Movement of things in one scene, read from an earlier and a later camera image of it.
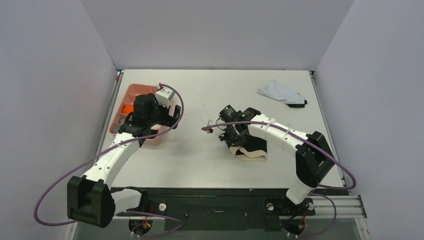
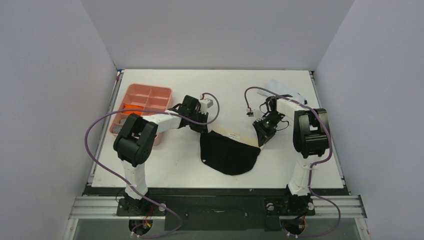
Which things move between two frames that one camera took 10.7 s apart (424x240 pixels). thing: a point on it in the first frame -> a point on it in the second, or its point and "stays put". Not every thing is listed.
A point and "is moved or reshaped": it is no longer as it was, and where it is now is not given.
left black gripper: (168, 119) -> (202, 128)
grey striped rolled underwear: (115, 129) stays put
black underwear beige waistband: (251, 148) is moved or reshaped
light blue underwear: (275, 90) stays put
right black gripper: (226, 133) -> (263, 129)
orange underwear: (128, 108) stays put
